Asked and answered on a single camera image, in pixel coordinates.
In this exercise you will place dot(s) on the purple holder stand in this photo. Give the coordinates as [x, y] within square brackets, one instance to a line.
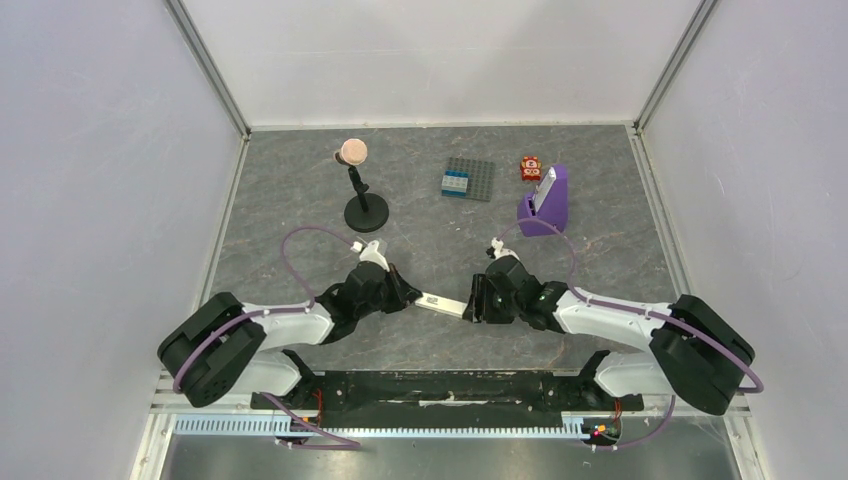
[554, 211]

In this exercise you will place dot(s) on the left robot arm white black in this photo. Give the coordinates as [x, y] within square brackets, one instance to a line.
[227, 346]

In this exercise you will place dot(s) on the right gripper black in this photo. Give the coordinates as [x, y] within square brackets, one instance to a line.
[482, 298]

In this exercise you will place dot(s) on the white remote control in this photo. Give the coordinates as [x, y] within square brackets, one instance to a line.
[442, 305]

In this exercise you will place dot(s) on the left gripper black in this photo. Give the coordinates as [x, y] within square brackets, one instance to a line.
[404, 293]

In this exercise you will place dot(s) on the black stand with pink ball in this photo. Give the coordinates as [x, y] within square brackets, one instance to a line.
[366, 212]

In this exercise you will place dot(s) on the white cable duct strip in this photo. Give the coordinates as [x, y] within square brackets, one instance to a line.
[281, 425]

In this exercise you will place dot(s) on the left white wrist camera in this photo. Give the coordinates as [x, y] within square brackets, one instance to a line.
[372, 251]

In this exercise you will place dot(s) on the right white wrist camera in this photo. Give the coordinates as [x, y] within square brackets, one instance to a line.
[498, 250]

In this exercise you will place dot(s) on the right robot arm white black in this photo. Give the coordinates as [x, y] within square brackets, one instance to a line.
[684, 348]

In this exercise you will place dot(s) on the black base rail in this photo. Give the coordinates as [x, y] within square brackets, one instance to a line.
[451, 398]

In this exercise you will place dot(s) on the grey lego baseplate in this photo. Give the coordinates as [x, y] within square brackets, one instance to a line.
[481, 177]

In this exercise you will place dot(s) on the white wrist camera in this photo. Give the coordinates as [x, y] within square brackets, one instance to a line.
[372, 251]
[498, 250]

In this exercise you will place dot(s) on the blue white lego bricks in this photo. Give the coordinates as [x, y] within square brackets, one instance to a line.
[454, 183]

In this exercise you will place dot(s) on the red toy figure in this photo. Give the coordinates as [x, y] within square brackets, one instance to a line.
[530, 169]

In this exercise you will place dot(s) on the white device in holder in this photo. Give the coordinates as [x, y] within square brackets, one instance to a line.
[544, 187]

